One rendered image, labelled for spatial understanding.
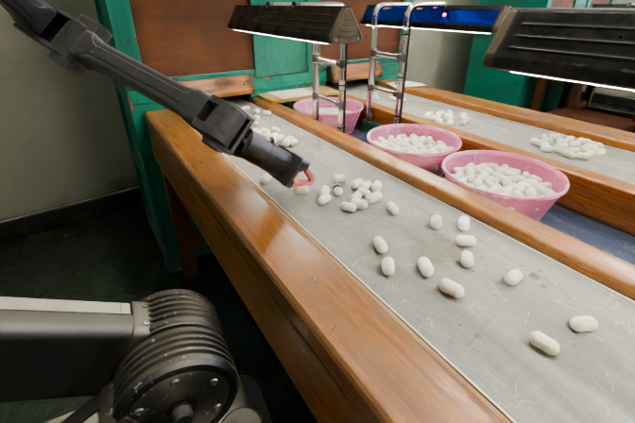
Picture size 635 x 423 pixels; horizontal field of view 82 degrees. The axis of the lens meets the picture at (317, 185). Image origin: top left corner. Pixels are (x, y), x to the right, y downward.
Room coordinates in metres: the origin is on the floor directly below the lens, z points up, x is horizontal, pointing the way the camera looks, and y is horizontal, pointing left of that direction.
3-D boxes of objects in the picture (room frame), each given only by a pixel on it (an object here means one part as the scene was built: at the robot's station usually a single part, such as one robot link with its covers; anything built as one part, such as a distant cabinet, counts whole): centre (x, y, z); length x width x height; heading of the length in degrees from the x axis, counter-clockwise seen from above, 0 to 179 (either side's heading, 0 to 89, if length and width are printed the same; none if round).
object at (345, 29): (1.08, 0.10, 1.08); 0.62 x 0.08 x 0.07; 32
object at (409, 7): (1.33, -0.30, 0.90); 0.20 x 0.19 x 0.45; 32
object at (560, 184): (0.77, -0.43, 0.72); 0.27 x 0.27 x 0.10
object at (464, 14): (1.38, -0.37, 1.08); 0.62 x 0.08 x 0.07; 32
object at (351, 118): (1.37, -0.04, 0.72); 0.27 x 0.27 x 0.10
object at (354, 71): (1.78, -0.18, 0.83); 0.30 x 0.06 x 0.07; 122
